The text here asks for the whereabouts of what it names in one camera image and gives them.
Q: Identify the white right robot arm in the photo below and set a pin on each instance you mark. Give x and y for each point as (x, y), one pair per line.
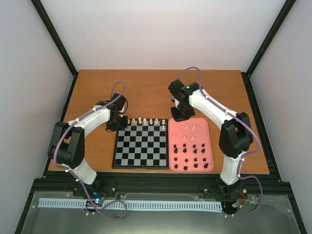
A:
(235, 129)

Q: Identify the light blue cable duct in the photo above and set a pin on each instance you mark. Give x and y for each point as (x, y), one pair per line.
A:
(132, 205)

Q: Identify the black aluminium frame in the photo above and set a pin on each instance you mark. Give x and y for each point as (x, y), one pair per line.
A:
(165, 183)

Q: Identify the black white chessboard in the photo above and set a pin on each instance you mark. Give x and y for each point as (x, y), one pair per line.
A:
(142, 146)

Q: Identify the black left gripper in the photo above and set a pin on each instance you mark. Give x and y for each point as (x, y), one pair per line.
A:
(124, 126)

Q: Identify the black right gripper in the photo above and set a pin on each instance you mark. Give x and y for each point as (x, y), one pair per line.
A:
(178, 118)

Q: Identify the pink piece tray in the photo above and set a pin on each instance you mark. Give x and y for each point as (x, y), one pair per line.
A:
(190, 160)

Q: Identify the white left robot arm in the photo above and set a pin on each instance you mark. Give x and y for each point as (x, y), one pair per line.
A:
(67, 144)

